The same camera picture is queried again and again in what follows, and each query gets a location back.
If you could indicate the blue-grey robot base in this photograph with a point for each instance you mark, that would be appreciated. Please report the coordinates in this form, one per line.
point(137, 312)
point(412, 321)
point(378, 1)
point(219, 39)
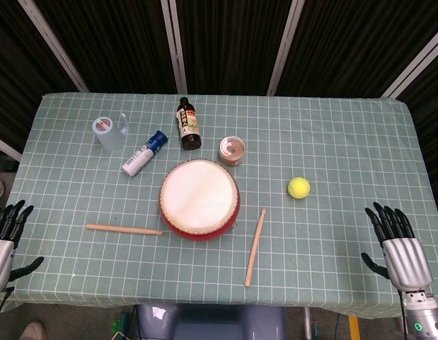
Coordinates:
point(211, 324)

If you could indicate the green checked tablecloth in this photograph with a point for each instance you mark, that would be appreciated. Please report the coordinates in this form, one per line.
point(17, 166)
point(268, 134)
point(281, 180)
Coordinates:
point(328, 248)

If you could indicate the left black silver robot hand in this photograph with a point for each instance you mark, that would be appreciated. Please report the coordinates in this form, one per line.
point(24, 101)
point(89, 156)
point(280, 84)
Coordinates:
point(1, 255)

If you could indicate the brown can with clear lid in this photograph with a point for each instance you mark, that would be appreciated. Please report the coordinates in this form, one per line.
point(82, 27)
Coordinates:
point(233, 152)

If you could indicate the yellow tennis ball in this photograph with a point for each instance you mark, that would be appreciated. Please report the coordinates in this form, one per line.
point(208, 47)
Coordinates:
point(299, 188)

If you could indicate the white and blue spray can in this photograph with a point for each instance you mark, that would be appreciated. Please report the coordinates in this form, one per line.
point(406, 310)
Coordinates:
point(142, 156)

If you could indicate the white shoe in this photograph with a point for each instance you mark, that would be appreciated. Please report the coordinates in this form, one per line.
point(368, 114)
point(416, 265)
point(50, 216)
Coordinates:
point(34, 331)

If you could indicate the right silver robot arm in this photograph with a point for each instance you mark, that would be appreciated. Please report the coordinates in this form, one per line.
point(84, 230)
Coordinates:
point(422, 315)

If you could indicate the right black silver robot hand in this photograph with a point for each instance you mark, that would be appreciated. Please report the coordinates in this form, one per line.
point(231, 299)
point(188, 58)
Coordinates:
point(406, 260)

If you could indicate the wooden drumstick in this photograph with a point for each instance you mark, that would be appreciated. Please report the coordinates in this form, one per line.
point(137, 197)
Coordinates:
point(255, 248)
point(126, 229)

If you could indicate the dark sauce bottle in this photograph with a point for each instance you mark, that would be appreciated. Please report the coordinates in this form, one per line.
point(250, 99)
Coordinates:
point(188, 127)

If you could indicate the white partition frame post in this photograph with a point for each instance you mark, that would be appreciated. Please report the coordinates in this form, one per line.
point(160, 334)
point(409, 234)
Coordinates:
point(176, 46)
point(6, 148)
point(54, 46)
point(416, 60)
point(286, 46)

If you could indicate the clear plastic measuring jug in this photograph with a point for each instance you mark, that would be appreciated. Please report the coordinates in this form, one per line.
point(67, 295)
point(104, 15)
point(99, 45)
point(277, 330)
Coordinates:
point(109, 136)

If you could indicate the red drum with white skin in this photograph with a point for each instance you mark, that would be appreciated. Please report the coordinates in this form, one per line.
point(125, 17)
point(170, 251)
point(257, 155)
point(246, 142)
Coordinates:
point(199, 198)

